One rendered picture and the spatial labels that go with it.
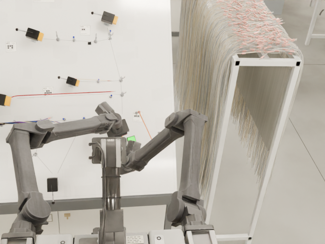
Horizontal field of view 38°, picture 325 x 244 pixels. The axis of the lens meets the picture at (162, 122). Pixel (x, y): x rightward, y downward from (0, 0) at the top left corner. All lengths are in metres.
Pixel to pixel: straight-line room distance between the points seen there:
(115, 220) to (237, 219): 2.35
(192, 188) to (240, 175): 2.37
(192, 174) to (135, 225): 1.06
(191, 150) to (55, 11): 1.13
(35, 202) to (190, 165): 0.50
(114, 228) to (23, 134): 0.60
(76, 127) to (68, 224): 0.77
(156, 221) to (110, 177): 1.34
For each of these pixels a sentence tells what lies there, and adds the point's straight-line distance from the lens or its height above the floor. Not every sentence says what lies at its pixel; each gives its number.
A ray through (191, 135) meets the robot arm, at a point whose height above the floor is 1.56.
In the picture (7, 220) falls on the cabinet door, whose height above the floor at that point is 0.72.
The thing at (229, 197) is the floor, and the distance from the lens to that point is 3.65.
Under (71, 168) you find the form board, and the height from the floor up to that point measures 0.98.
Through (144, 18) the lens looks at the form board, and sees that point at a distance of 2.40.
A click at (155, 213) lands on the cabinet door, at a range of 2.49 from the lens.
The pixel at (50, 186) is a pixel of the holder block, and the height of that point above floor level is 0.99.
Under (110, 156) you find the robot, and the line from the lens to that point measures 1.22.
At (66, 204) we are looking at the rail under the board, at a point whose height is 0.84.
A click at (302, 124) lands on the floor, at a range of 4.62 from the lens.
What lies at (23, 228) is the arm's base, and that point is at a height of 1.49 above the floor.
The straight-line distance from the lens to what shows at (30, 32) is 2.28.
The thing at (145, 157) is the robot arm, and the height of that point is 1.29.
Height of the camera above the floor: 2.52
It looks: 36 degrees down
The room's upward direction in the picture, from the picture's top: 5 degrees clockwise
